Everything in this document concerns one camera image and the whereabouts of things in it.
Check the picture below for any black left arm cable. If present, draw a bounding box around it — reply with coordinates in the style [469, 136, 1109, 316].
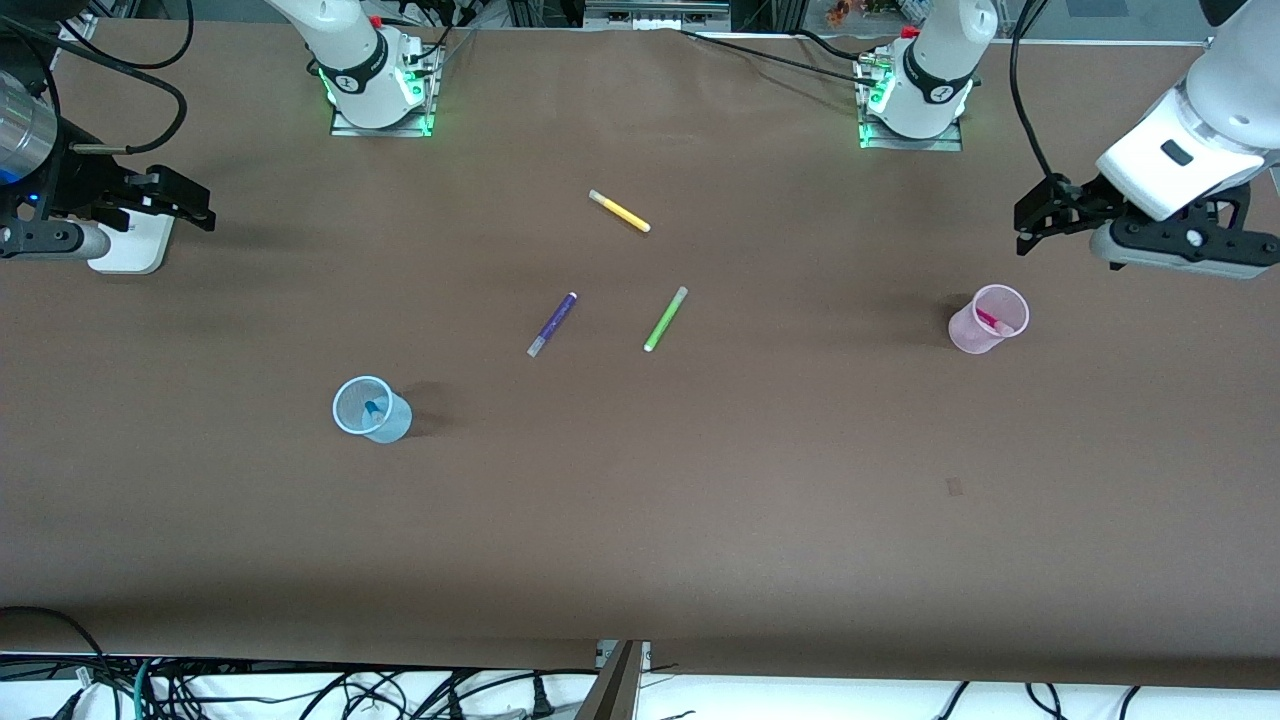
[1009, 0, 1063, 183]

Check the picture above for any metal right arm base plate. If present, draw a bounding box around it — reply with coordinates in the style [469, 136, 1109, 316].
[330, 40, 439, 138]

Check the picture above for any yellow marker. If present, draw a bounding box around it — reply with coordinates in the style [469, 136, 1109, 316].
[588, 189, 652, 234]

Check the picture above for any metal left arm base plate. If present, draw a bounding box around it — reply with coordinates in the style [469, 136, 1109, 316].
[857, 50, 965, 152]

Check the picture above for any green marker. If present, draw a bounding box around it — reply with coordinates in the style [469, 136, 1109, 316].
[643, 286, 689, 353]

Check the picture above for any white lamp stand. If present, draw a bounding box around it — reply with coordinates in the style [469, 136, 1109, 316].
[88, 205, 177, 276]

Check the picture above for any grey metal box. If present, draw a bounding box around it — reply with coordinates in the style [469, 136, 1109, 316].
[584, 0, 732, 32]

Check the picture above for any brown table cover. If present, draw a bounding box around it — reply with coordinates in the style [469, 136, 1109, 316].
[0, 20, 1280, 691]

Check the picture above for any pink plastic cup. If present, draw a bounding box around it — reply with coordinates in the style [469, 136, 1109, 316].
[948, 284, 1031, 356]

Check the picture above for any aluminium table profile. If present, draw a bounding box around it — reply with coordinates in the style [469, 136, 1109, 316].
[575, 640, 651, 720]

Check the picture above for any purple marker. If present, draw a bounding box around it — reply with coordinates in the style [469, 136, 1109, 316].
[527, 291, 578, 358]

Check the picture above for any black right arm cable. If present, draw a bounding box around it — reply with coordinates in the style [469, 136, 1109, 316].
[0, 15, 189, 156]
[60, 0, 193, 71]

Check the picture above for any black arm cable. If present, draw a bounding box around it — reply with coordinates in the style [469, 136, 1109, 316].
[60, 0, 193, 71]
[1009, 0, 1063, 183]
[0, 15, 189, 156]

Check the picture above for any blue plastic cup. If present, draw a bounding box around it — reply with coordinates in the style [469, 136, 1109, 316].
[331, 375, 413, 445]

